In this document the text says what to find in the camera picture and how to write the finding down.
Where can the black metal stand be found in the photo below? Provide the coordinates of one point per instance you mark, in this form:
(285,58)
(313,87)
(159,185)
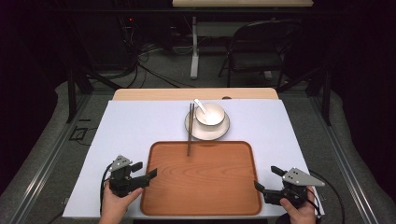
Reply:
(326,93)
(72,93)

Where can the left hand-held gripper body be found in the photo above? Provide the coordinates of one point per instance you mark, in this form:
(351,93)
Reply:
(123,183)

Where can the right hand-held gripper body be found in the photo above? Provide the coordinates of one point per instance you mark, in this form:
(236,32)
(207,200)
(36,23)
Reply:
(295,186)

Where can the white-legged desk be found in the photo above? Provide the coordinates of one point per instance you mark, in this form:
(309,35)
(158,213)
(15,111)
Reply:
(194,62)

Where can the white bowl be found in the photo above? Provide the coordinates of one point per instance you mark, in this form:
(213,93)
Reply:
(214,117)

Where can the white round plate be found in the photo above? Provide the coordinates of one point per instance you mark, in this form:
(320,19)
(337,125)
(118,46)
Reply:
(211,134)

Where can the person's left hand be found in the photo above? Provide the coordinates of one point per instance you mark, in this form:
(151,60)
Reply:
(113,207)

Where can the person's right hand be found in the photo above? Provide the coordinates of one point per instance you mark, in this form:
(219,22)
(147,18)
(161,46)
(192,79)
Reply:
(300,214)

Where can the metal floor rail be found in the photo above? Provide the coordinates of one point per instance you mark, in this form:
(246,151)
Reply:
(345,165)
(46,165)

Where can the dark brown chopstick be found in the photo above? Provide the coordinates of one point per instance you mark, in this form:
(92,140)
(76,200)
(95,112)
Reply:
(191,124)
(189,130)

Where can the white table sheet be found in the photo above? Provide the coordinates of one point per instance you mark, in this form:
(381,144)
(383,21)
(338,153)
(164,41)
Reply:
(140,124)

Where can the white ceramic spoon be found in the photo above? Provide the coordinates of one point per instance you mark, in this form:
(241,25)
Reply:
(197,102)

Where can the brown wooden tray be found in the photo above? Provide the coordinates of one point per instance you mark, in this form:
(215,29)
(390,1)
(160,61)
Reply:
(202,186)

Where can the black folding chair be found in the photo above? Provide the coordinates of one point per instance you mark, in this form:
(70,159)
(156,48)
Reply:
(255,60)

